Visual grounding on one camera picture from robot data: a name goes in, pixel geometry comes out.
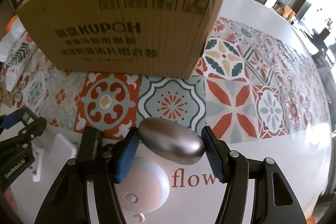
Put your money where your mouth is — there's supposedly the white square charger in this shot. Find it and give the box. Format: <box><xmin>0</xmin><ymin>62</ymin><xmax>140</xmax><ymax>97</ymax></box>
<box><xmin>29</xmin><ymin>133</ymin><xmax>77</xmax><ymax>182</ymax></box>

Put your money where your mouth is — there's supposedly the pink round device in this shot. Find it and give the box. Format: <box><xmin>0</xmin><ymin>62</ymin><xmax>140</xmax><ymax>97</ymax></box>
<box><xmin>116</xmin><ymin>157</ymin><xmax>170</xmax><ymax>223</ymax></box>

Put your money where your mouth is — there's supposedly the silver egg-shaped object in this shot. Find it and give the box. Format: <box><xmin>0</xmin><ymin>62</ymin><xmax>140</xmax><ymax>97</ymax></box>
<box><xmin>138</xmin><ymin>117</ymin><xmax>205</xmax><ymax>165</ymax></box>

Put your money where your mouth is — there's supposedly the black bike light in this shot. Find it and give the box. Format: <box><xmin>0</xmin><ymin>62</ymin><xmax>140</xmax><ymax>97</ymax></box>
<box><xmin>77</xmin><ymin>126</ymin><xmax>104</xmax><ymax>162</ymax></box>

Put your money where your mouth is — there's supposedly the person's left hand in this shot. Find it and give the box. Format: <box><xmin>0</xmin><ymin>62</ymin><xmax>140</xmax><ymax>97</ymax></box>
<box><xmin>3</xmin><ymin>187</ymin><xmax>18</xmax><ymax>214</ymax></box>

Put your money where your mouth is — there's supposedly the floral fabric tissue pouch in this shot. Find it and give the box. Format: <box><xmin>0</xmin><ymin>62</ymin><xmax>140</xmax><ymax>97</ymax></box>
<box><xmin>1</xmin><ymin>31</ymin><xmax>37</xmax><ymax>92</ymax></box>

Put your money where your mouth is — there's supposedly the patterned tile table runner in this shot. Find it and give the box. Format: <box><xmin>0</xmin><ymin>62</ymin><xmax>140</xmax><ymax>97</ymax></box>
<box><xmin>1</xmin><ymin>18</ymin><xmax>332</xmax><ymax>143</ymax></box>

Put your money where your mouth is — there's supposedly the brown cardboard box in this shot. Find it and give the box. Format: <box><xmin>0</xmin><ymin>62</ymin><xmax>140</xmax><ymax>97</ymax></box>
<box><xmin>17</xmin><ymin>0</ymin><xmax>224</xmax><ymax>79</ymax></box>

